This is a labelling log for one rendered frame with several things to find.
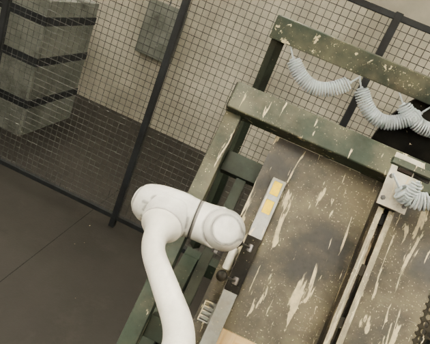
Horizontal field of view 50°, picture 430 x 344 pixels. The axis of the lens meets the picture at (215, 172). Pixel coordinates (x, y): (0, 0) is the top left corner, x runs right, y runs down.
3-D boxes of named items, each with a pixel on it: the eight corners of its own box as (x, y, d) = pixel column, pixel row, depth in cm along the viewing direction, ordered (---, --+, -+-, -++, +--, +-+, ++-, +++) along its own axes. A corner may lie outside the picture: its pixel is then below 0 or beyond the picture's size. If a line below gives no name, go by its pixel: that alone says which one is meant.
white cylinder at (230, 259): (231, 246, 164) (221, 267, 162) (231, 246, 161) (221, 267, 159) (239, 249, 163) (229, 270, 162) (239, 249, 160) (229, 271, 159)
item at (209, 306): (197, 317, 160) (196, 319, 157) (205, 298, 161) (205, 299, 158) (207, 323, 159) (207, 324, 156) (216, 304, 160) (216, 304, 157)
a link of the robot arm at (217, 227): (250, 219, 124) (203, 201, 124) (254, 215, 108) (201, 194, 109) (235, 258, 122) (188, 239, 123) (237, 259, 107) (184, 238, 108)
